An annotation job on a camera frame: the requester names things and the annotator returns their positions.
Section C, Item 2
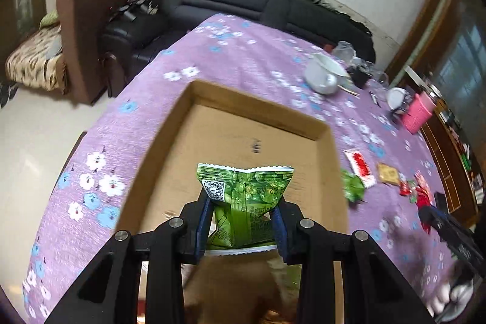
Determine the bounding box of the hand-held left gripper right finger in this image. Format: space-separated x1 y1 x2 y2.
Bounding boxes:
271 195 435 324

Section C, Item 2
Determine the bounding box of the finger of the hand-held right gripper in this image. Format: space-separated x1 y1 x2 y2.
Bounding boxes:
419 205 452 231

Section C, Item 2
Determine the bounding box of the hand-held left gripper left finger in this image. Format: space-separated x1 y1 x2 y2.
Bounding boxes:
46 191 214 324

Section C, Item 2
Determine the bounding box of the long red snack packet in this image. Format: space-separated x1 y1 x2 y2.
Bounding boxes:
412 172 435 234

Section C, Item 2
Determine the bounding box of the small red snack packet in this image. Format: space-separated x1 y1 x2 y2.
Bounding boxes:
399 178 418 197

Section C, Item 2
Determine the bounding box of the green grape-print snack packet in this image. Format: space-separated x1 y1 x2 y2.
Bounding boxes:
197 162 295 256

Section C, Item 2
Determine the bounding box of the tan snack packet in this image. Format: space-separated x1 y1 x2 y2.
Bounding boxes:
377 162 402 186

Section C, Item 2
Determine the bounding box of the white red snack packet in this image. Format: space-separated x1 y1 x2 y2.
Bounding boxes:
344 149 376 190

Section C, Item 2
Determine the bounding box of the cardboard box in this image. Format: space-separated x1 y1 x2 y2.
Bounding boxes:
114 79 352 324

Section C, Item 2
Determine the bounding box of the person's right hand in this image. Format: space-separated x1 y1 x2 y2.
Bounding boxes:
427 263 477 322

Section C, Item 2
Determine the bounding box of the wooden cabinet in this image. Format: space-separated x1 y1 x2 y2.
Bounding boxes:
404 66 486 226

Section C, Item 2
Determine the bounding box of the pink plastic container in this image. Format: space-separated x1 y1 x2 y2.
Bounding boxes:
402 92 435 135

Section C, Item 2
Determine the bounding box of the white cup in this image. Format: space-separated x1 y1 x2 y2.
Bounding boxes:
305 53 350 95

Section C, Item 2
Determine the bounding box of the dark mug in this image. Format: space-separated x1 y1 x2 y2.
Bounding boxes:
347 64 372 88

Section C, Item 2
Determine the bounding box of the purple floral tablecloth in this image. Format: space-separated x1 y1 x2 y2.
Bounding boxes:
23 13 475 324

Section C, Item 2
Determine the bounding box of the clear plastic bag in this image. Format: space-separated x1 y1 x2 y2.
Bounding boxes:
332 40 358 61

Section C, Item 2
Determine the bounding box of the brown armchair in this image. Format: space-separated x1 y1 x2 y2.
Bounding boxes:
56 0 165 105

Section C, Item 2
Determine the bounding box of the bed with leaf-patterned cover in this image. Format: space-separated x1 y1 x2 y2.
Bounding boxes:
5 24 69 95

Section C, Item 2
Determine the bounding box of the green pillow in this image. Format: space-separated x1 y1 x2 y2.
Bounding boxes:
40 12 60 29

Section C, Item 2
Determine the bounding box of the wooden door frame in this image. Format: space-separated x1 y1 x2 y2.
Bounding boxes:
383 0 462 89

